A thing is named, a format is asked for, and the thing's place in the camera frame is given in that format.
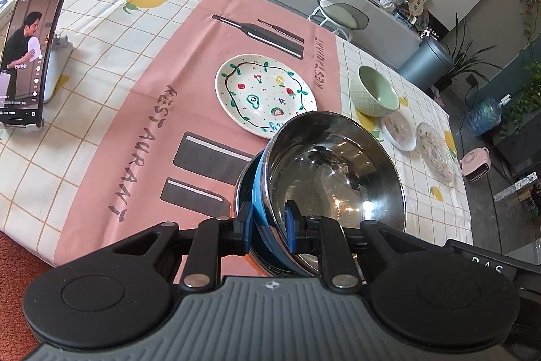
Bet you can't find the grey trash bin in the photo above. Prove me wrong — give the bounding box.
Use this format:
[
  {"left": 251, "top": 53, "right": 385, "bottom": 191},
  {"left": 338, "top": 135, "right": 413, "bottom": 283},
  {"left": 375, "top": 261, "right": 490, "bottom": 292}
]
[{"left": 397, "top": 37, "right": 455, "bottom": 80}]

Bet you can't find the pink fan heater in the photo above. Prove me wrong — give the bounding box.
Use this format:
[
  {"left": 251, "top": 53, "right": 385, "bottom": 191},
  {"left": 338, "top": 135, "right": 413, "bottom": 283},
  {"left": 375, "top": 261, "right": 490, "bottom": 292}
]
[{"left": 459, "top": 146, "right": 493, "bottom": 177}]

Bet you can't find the trailing leafy plant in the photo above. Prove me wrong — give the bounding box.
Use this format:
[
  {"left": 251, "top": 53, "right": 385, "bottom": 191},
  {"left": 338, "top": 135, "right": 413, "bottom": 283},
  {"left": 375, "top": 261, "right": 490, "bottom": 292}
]
[{"left": 499, "top": 0, "right": 541, "bottom": 142}]

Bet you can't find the green ceramic bowl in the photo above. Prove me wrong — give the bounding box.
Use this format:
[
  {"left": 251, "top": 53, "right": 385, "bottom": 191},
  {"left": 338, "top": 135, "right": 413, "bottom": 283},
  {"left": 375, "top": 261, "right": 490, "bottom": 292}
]
[{"left": 349, "top": 66, "right": 400, "bottom": 118}]

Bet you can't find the clear glass plate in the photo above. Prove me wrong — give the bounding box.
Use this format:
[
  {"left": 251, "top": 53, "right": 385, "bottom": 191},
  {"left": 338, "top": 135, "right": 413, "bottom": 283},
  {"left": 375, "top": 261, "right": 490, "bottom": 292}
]
[{"left": 415, "top": 122, "right": 456, "bottom": 183}]

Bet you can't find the blue bowl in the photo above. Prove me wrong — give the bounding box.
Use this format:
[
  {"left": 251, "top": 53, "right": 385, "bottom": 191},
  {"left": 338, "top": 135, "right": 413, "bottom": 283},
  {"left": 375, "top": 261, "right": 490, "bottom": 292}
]
[{"left": 234, "top": 150, "right": 305, "bottom": 277}]

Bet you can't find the blue water bottle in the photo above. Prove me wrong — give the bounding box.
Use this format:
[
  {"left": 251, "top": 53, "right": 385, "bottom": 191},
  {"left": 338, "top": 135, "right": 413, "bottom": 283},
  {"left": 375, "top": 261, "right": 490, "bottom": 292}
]
[{"left": 466, "top": 96, "right": 512, "bottom": 137}]

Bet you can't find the cardboard box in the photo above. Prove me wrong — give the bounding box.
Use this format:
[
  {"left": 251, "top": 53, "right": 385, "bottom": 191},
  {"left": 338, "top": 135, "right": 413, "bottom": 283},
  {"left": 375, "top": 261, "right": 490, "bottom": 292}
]
[{"left": 494, "top": 173, "right": 537, "bottom": 203}]

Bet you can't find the white phone stand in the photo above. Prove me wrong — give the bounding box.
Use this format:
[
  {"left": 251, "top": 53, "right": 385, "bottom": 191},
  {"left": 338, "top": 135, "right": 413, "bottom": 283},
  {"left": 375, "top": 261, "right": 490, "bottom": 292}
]
[{"left": 25, "top": 33, "right": 74, "bottom": 133}]

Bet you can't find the round grey stool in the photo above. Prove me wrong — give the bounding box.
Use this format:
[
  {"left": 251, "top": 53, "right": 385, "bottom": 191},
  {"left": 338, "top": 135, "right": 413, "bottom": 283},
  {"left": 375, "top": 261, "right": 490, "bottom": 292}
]
[{"left": 310, "top": 0, "right": 369, "bottom": 44}]

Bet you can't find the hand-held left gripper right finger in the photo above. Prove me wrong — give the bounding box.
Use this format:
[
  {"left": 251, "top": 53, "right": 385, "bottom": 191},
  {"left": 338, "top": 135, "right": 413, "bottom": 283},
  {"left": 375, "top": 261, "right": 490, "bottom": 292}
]
[{"left": 284, "top": 200, "right": 444, "bottom": 289}]

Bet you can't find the black smartphone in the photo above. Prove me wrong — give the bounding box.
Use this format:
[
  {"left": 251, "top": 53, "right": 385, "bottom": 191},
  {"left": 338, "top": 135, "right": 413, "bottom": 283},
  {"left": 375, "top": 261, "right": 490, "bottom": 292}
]
[{"left": 0, "top": 0, "right": 67, "bottom": 128}]

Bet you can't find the green potted plant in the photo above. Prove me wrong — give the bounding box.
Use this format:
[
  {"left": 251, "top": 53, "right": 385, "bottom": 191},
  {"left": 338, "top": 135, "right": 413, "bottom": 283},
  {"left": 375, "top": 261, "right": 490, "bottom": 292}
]
[{"left": 444, "top": 12, "right": 503, "bottom": 91}]

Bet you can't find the lemon print checked tablecloth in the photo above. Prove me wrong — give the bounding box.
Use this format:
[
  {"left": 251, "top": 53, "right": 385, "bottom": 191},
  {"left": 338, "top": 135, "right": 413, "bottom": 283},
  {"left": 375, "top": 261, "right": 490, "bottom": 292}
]
[{"left": 0, "top": 0, "right": 474, "bottom": 269}]

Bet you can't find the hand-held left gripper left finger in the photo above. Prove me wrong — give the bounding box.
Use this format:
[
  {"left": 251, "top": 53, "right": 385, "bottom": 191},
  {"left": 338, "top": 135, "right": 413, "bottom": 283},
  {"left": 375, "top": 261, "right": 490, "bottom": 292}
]
[{"left": 113, "top": 204, "right": 257, "bottom": 289}]

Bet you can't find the pink printed placemat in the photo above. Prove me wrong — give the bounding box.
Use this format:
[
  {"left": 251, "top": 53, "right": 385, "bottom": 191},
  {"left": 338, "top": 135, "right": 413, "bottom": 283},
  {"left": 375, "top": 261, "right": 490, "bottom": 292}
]
[{"left": 55, "top": 0, "right": 351, "bottom": 273}]

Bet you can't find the stainless steel bowl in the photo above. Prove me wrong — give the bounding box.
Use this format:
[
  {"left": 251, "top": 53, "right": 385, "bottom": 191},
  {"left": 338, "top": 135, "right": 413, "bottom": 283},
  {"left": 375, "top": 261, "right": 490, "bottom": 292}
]
[{"left": 260, "top": 111, "right": 407, "bottom": 277}]

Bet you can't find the fruit painted white plate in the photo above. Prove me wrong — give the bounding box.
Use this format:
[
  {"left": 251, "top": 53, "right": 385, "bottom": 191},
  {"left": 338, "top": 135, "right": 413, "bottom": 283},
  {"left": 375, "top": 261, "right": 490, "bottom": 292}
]
[{"left": 215, "top": 54, "right": 319, "bottom": 139}]

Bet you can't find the orange round stool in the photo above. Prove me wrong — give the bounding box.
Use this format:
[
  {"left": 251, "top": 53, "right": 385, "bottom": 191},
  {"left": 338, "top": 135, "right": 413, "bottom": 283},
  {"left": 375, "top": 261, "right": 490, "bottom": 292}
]
[{"left": 0, "top": 232, "right": 57, "bottom": 361}]

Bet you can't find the small white sticker plate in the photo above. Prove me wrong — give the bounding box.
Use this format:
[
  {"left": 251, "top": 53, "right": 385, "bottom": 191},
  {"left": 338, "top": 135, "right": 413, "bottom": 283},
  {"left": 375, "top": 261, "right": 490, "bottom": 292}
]
[{"left": 380, "top": 111, "right": 418, "bottom": 151}]

